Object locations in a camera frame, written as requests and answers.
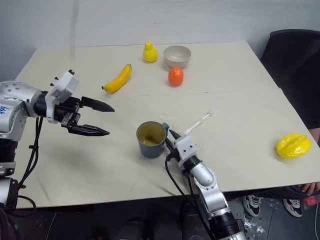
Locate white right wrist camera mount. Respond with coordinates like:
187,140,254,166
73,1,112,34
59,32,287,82
173,135,199,161

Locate white toothbrush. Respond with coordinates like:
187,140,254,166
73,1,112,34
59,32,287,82
183,108,217,136

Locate bystander's hand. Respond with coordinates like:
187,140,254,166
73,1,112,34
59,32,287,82
300,182,320,197

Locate yellow toy pear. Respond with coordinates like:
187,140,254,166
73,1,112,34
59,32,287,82
142,40,159,64

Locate red object under hand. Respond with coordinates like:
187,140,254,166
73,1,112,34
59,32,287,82
303,195,320,207

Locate yellow toy banana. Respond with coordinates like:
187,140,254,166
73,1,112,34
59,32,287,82
101,63,133,95

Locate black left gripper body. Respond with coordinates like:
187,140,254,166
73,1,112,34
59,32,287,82
54,96,84,133

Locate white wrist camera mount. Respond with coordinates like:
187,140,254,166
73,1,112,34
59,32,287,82
173,135,199,161
45,69,81,125

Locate orange toy fruit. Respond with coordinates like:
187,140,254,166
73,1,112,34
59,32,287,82
167,66,185,87

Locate blue-grey mug yellow inside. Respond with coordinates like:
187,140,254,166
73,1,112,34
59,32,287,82
135,120,171,159

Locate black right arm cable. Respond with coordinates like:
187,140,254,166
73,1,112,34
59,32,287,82
164,152,196,196

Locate yellow toy starfruit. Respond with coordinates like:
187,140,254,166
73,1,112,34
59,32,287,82
275,132,313,159

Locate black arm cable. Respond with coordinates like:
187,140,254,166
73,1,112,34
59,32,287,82
164,152,196,196
17,115,45,189

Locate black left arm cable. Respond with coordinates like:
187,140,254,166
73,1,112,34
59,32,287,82
17,115,45,189

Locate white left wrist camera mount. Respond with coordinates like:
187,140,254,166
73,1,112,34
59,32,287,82
45,69,81,125

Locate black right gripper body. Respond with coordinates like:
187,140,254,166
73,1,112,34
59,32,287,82
164,142,182,162

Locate white paper scrap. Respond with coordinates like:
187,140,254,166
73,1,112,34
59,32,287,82
243,219,264,233

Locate beige bowl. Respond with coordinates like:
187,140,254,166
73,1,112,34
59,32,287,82
163,45,192,70

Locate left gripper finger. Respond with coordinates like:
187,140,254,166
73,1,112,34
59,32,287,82
67,123,111,137
80,96,116,113

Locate black and white sneaker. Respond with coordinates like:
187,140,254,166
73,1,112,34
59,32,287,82
282,197,304,218
241,194,264,217

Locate black chair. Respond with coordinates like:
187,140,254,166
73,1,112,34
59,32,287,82
260,29,320,130

